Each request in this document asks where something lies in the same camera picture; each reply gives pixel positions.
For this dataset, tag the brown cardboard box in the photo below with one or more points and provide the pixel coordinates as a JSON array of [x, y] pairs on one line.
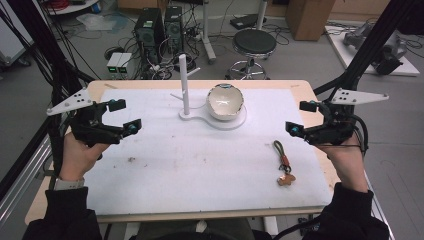
[[308, 18]]

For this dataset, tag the white round table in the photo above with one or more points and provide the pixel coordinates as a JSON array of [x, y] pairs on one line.
[[73, 6]]

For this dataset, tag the person's left hand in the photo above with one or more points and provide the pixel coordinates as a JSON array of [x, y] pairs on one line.
[[75, 160]]

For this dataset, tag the wooden table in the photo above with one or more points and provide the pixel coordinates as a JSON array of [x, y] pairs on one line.
[[320, 100]]

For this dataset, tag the white stand with post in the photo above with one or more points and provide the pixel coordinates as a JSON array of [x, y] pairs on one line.
[[184, 86]]

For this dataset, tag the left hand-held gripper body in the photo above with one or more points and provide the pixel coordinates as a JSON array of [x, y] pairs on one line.
[[88, 128]]

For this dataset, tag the white floor board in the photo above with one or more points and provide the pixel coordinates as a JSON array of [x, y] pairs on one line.
[[408, 68]]

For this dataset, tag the black computer tower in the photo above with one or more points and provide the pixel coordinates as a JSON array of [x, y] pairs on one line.
[[148, 33], [174, 28]]

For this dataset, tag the clear plastic bag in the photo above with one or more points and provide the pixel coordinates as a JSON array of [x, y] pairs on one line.
[[96, 21]]

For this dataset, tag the white desk leg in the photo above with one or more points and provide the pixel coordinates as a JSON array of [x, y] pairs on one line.
[[261, 13], [207, 33]]

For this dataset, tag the white power supply box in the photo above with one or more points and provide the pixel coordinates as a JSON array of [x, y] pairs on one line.
[[114, 62], [124, 63]]

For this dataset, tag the grey machine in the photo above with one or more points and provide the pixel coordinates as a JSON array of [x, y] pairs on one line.
[[388, 53]]

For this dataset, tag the grey wristwatch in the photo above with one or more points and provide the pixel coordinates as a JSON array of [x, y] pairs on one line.
[[68, 184]]

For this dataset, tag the white ceramic bowl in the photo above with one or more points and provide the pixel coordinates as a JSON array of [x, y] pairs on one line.
[[225, 101]]

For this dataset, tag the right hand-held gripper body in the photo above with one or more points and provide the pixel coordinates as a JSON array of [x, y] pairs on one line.
[[336, 130]]

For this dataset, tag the black round stool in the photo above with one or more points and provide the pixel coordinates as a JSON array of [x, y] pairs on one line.
[[254, 41]]

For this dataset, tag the white table mat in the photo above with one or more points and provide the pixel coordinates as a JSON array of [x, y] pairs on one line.
[[186, 166]]

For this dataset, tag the black flat case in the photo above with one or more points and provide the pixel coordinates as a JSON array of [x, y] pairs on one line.
[[245, 21]]

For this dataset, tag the aluminium rail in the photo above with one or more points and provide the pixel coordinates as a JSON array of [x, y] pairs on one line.
[[20, 186]]

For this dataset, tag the person's right hand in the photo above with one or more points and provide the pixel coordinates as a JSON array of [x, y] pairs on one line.
[[348, 163]]

